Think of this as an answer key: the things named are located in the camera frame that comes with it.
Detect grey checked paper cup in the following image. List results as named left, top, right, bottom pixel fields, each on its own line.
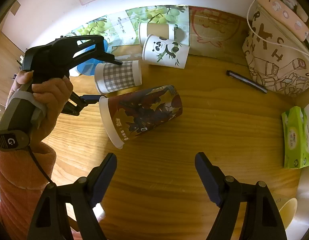
left=94, top=60, right=142, bottom=94

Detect blue plastic cup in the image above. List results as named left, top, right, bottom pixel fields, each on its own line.
left=76, top=40, right=109, bottom=76

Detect dark patterned paper cup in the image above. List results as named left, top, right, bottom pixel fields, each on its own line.
left=99, top=85, right=183, bottom=149

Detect panda print paper cup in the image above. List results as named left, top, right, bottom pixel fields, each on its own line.
left=142, top=34, right=190, bottom=69

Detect brown white paper cup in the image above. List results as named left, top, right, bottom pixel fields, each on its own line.
left=138, top=23, right=174, bottom=47

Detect person's left hand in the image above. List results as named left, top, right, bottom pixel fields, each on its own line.
left=5, top=70, right=74, bottom=148

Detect cream ceramic mug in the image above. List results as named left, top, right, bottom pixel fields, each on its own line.
left=272, top=193, right=298, bottom=229

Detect grape picture calendar cards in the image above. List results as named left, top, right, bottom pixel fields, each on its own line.
left=66, top=5, right=189, bottom=53

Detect green tissue box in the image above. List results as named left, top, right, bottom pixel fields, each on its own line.
left=281, top=104, right=309, bottom=169

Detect brown cardboard sheet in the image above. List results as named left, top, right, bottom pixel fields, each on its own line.
left=189, top=6, right=248, bottom=66

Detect black pen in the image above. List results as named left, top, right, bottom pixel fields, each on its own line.
left=227, top=70, right=268, bottom=94

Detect printed canvas bag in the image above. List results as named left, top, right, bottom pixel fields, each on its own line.
left=242, top=5, right=309, bottom=97

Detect pink case on bag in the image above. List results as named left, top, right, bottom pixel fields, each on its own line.
left=256, top=0, right=309, bottom=42

